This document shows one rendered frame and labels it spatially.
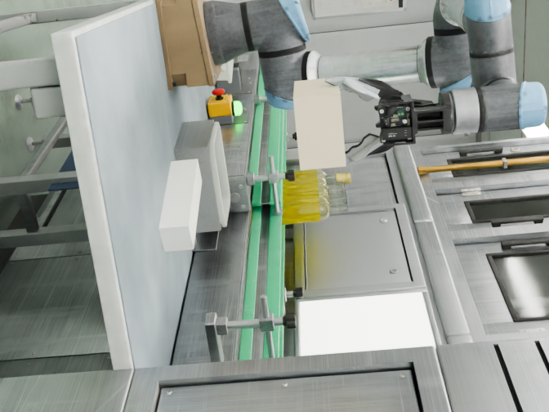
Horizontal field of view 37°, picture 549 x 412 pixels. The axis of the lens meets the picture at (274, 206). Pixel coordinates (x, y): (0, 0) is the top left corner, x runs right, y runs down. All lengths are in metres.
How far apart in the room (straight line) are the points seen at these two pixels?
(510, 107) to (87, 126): 0.66
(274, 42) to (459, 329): 0.80
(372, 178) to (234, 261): 0.95
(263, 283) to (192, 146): 0.35
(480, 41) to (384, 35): 6.79
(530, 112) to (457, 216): 1.18
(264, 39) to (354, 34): 6.28
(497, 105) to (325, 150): 0.29
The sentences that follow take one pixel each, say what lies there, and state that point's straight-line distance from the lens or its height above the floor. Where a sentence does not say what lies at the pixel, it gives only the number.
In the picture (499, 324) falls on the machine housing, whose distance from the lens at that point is 2.06.
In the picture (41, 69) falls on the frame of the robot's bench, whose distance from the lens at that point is 1.28.
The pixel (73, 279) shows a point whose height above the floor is 0.34.
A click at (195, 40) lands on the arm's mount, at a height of 0.83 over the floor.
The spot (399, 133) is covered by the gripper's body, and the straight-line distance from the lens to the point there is 1.33.
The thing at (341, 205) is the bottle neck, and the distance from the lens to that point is 2.23.
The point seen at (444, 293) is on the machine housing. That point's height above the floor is 1.36.
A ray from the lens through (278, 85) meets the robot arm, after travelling 1.94.
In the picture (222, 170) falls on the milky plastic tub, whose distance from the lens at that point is 2.05.
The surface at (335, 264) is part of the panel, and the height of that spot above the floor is 1.09.
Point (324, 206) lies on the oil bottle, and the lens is 2.22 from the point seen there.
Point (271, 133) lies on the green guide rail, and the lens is 2.41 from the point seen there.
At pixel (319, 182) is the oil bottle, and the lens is 2.32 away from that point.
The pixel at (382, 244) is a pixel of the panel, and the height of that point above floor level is 1.23.
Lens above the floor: 1.09
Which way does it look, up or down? 4 degrees down
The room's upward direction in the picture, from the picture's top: 85 degrees clockwise
